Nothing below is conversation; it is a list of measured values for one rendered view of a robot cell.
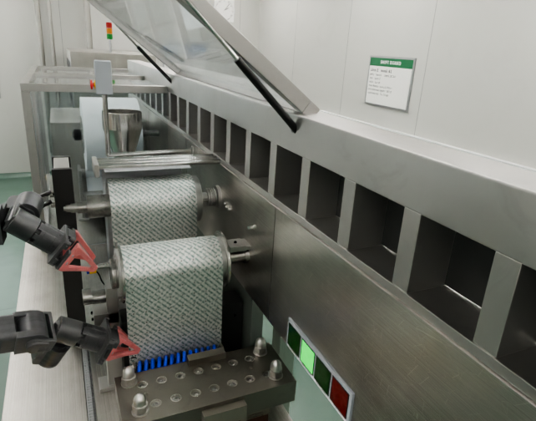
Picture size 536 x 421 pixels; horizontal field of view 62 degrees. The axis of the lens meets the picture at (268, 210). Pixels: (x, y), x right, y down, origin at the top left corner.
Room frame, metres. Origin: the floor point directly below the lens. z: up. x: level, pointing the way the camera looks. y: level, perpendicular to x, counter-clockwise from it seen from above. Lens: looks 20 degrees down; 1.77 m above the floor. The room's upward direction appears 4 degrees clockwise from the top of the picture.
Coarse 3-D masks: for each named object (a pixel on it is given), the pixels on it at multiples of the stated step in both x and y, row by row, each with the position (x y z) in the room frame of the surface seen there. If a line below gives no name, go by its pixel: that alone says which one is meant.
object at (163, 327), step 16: (144, 304) 0.91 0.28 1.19; (160, 304) 0.93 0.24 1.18; (176, 304) 0.95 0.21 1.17; (192, 304) 0.96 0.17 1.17; (208, 304) 0.98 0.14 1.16; (128, 320) 0.90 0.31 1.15; (144, 320) 0.91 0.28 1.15; (160, 320) 0.93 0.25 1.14; (176, 320) 0.95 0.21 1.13; (192, 320) 0.96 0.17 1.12; (208, 320) 0.98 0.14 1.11; (128, 336) 0.90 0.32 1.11; (144, 336) 0.91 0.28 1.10; (160, 336) 0.93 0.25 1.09; (176, 336) 0.95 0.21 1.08; (192, 336) 0.96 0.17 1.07; (208, 336) 0.98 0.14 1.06; (144, 352) 0.91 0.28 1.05; (160, 352) 0.93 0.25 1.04; (176, 352) 0.94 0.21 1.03
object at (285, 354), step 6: (276, 336) 1.25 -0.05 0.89; (276, 342) 1.24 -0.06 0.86; (282, 342) 1.23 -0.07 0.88; (276, 348) 1.24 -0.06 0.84; (282, 348) 1.23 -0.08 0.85; (288, 348) 1.24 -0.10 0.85; (282, 354) 1.23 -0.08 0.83; (288, 354) 1.24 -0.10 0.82; (282, 360) 1.23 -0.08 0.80; (288, 360) 1.24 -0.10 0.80; (288, 366) 1.24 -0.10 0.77; (288, 408) 1.25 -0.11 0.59
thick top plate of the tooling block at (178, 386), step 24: (216, 360) 0.93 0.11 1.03; (240, 360) 0.93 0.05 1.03; (264, 360) 0.94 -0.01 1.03; (120, 384) 0.82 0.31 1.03; (144, 384) 0.83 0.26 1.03; (168, 384) 0.83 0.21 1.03; (192, 384) 0.84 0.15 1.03; (216, 384) 0.84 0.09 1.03; (240, 384) 0.85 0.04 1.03; (264, 384) 0.85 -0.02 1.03; (288, 384) 0.86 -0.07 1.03; (120, 408) 0.75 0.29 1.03; (168, 408) 0.76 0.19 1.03; (192, 408) 0.76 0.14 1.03; (264, 408) 0.84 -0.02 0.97
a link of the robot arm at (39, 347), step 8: (48, 312) 0.84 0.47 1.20; (48, 320) 0.83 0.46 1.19; (48, 328) 0.81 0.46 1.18; (32, 344) 0.75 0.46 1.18; (40, 344) 0.76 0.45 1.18; (48, 344) 0.78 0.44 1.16; (32, 352) 0.76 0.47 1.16; (40, 352) 0.77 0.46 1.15; (48, 352) 0.82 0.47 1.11; (56, 352) 0.82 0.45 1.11; (64, 352) 0.83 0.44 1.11; (32, 360) 0.81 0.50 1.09; (40, 360) 0.82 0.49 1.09; (48, 360) 0.82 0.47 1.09; (56, 360) 0.83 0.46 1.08
